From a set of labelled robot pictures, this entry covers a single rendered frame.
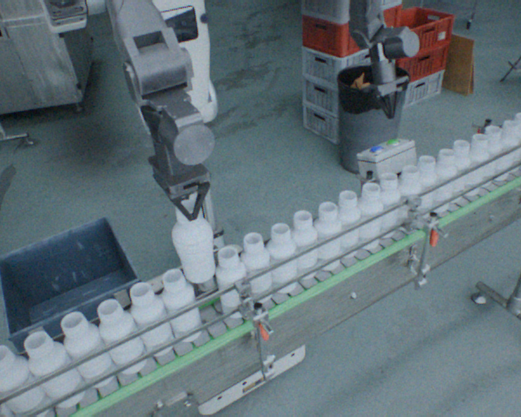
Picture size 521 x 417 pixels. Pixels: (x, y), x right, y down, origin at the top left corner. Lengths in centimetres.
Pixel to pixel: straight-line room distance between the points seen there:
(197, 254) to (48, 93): 383
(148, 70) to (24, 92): 398
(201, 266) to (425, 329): 158
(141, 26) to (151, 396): 67
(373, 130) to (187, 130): 240
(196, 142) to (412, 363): 170
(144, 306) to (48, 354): 17
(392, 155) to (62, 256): 99
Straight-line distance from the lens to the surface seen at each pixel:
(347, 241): 102
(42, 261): 144
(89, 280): 152
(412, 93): 406
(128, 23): 63
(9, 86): 457
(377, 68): 122
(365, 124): 288
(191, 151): 59
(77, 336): 83
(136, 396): 94
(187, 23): 126
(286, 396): 199
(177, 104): 60
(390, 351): 214
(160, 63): 61
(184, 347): 93
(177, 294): 84
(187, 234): 76
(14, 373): 86
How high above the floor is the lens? 175
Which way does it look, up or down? 38 degrees down
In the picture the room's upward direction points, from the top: 5 degrees counter-clockwise
